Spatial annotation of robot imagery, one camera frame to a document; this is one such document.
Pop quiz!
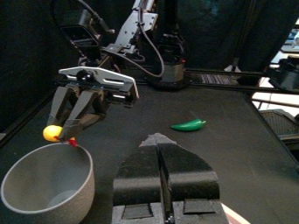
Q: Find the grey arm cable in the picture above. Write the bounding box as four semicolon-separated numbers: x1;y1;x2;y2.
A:
102;7;166;79

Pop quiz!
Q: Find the yellow red toy shrimp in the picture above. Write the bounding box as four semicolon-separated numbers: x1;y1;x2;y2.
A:
42;124;79;148

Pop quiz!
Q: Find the green toy chili pepper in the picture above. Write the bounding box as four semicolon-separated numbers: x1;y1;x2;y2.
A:
170;118;209;132

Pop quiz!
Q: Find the grey bowl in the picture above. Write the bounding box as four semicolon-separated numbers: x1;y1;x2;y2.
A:
0;143;97;224

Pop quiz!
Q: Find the black mesh chair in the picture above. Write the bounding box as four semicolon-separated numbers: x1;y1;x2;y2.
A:
258;108;299;144

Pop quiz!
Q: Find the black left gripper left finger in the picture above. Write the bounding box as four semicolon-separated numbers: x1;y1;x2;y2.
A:
111;136;165;224

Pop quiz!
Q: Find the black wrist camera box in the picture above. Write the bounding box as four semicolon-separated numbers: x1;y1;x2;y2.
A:
59;9;103;49

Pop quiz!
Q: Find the black aluminium frame rail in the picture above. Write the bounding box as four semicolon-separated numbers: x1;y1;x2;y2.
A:
183;67;299;95

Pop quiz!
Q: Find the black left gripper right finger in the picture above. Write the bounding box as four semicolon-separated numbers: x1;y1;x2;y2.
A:
157;132;231;224

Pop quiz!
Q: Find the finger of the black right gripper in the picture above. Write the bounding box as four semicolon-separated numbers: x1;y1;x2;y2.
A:
46;86;82;127
61;90;110;142

